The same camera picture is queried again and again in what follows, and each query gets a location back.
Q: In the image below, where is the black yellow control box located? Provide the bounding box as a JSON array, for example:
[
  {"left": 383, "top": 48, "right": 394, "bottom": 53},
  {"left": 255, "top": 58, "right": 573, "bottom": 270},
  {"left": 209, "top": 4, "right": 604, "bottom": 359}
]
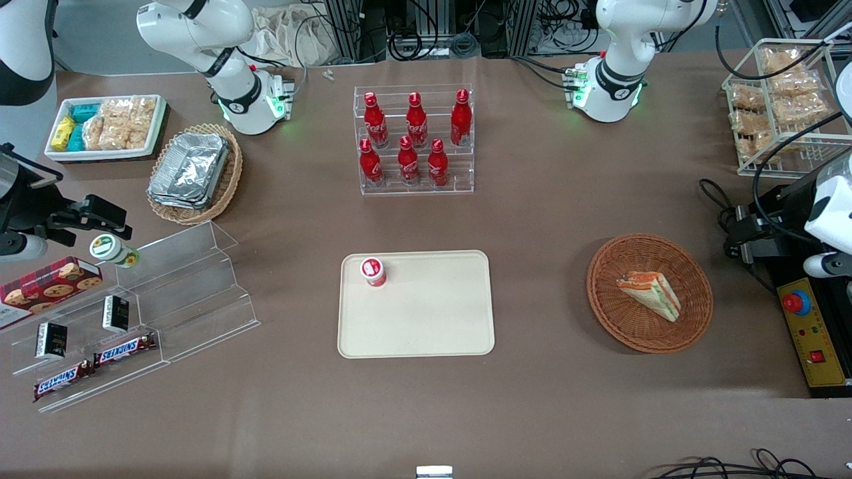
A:
[{"left": 777, "top": 276, "right": 851, "bottom": 399}]

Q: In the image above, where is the clear acrylic bottle rack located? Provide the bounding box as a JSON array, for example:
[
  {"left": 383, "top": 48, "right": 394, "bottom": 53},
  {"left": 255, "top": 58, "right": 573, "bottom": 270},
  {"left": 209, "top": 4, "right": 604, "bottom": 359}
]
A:
[{"left": 353, "top": 84, "right": 475, "bottom": 196}]

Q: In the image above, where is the aluminium frame post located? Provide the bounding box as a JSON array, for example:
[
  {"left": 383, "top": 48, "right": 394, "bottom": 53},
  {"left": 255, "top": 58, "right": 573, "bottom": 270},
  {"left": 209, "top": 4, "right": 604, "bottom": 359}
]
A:
[
  {"left": 323, "top": 0, "right": 364, "bottom": 65},
  {"left": 508, "top": 0, "right": 540, "bottom": 57}
]

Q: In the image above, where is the small black box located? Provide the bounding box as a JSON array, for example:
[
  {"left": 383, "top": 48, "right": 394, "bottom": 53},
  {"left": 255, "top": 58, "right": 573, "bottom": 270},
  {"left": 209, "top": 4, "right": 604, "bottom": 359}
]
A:
[
  {"left": 35, "top": 322, "right": 69, "bottom": 361},
  {"left": 102, "top": 295, "right": 130, "bottom": 333}
]

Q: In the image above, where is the clear acrylic step shelf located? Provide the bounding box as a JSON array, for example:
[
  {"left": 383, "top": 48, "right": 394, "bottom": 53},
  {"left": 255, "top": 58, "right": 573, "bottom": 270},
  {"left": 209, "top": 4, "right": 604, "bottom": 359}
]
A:
[{"left": 0, "top": 221, "right": 262, "bottom": 414}]

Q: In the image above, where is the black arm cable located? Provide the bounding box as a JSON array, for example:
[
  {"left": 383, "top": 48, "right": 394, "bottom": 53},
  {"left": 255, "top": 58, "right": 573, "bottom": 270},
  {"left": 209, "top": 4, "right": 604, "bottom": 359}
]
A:
[{"left": 715, "top": 13, "right": 852, "bottom": 224}]

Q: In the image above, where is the beige plastic tray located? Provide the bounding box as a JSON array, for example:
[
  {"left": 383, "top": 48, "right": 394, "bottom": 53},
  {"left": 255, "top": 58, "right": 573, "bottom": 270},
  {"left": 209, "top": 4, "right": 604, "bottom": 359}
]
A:
[{"left": 337, "top": 250, "right": 496, "bottom": 359}]

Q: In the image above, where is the yellow snack packet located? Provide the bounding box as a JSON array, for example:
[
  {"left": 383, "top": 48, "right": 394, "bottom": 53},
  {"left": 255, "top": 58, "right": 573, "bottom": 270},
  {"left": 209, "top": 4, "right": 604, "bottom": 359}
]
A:
[{"left": 51, "top": 116, "right": 76, "bottom": 152}]

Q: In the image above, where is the black appliance with glass tray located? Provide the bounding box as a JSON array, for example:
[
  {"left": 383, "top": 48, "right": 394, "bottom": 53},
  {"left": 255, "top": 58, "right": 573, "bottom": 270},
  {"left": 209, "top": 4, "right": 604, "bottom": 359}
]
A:
[{"left": 736, "top": 163, "right": 839, "bottom": 267}]

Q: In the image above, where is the snickers bar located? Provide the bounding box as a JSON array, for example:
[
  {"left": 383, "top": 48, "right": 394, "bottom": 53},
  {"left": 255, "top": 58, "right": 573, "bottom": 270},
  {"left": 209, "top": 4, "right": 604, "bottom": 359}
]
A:
[
  {"left": 93, "top": 332, "right": 158, "bottom": 368},
  {"left": 33, "top": 360, "right": 94, "bottom": 402}
]

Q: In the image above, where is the bagged fried snack pack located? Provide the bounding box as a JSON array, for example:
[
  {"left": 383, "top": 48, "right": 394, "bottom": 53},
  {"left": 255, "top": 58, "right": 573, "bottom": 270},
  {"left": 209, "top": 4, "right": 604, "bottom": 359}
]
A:
[
  {"left": 772, "top": 93, "right": 830, "bottom": 128},
  {"left": 730, "top": 110, "right": 766, "bottom": 135},
  {"left": 736, "top": 131, "right": 774, "bottom": 164},
  {"left": 769, "top": 70, "right": 821, "bottom": 98},
  {"left": 761, "top": 48, "right": 804, "bottom": 75},
  {"left": 729, "top": 83, "right": 766, "bottom": 111}
]

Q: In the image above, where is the triangular sandwich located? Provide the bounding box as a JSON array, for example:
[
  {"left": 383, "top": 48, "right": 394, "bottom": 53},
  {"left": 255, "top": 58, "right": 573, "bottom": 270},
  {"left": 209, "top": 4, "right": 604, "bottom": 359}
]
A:
[{"left": 616, "top": 271, "right": 682, "bottom": 323}]

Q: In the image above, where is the green lidded cup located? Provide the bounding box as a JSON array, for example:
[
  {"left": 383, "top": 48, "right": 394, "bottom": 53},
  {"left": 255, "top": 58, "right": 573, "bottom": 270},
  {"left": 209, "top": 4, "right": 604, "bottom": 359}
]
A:
[{"left": 89, "top": 234, "right": 140, "bottom": 269}]

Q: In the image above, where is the red lidded cup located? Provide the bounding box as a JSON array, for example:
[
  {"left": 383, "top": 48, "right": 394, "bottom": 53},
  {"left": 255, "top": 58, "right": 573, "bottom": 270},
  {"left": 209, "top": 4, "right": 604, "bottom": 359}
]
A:
[{"left": 360, "top": 256, "right": 388, "bottom": 288}]

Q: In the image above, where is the black floor cable bundle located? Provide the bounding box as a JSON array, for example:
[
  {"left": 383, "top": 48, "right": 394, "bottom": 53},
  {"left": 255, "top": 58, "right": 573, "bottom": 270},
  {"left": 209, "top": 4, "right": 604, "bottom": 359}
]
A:
[{"left": 649, "top": 448, "right": 829, "bottom": 479}]

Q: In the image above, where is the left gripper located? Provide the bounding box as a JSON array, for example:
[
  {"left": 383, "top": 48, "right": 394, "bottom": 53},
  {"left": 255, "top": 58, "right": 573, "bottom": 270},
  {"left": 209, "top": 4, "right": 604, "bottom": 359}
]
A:
[{"left": 727, "top": 212, "right": 789, "bottom": 262}]

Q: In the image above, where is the white wire basket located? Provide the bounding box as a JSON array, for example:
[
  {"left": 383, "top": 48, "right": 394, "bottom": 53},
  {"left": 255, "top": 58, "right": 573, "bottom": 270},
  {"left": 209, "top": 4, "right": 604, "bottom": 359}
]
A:
[{"left": 722, "top": 38, "right": 852, "bottom": 178}]

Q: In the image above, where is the black power cable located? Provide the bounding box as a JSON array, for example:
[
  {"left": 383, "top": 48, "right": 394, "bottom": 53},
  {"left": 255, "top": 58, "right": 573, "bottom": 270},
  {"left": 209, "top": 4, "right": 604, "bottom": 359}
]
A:
[{"left": 699, "top": 178, "right": 741, "bottom": 259}]

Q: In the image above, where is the white rectangular snack tray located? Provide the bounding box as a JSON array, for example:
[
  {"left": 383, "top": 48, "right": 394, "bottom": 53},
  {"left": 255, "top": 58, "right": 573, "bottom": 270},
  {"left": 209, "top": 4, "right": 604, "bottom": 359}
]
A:
[{"left": 44, "top": 94, "right": 168, "bottom": 162}]

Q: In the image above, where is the red tartan cookie box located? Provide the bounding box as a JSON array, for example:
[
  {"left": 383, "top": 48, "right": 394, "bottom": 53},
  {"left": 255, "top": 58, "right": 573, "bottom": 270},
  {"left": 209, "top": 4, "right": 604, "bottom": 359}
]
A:
[{"left": 0, "top": 256, "right": 104, "bottom": 331}]

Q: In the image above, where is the red cola bottle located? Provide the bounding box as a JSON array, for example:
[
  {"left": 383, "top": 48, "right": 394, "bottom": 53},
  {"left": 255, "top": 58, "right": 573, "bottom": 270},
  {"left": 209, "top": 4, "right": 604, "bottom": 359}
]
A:
[
  {"left": 450, "top": 88, "right": 473, "bottom": 147},
  {"left": 363, "top": 92, "right": 389, "bottom": 149},
  {"left": 405, "top": 92, "right": 429, "bottom": 148},
  {"left": 397, "top": 135, "right": 421, "bottom": 186},
  {"left": 427, "top": 138, "right": 450, "bottom": 188},
  {"left": 359, "top": 138, "right": 385, "bottom": 187}
]

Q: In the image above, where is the coiled black cable bundle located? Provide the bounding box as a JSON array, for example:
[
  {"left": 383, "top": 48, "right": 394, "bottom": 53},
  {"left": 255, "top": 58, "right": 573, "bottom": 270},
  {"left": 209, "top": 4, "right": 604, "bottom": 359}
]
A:
[{"left": 388, "top": 30, "right": 480, "bottom": 59}]

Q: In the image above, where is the round brown wicker basket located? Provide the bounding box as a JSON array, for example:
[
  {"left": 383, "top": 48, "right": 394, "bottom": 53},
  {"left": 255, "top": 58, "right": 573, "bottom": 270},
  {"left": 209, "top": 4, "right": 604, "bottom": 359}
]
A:
[{"left": 586, "top": 233, "right": 714, "bottom": 354}]

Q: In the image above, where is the stack of foil trays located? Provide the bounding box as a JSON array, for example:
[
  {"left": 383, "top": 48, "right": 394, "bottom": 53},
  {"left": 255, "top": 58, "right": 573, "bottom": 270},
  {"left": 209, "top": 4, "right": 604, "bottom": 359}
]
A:
[{"left": 148, "top": 132, "right": 231, "bottom": 210}]

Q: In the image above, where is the beige cloth bag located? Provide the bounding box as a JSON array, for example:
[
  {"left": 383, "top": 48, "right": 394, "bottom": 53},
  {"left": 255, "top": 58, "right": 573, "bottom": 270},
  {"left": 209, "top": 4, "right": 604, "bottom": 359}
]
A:
[{"left": 252, "top": 5, "right": 335, "bottom": 67}]

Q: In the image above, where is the oval light wicker basket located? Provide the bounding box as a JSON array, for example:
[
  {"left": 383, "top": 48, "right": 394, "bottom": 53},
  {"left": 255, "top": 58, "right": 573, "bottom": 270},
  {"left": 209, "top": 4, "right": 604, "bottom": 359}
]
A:
[{"left": 146, "top": 123, "right": 244, "bottom": 226}]

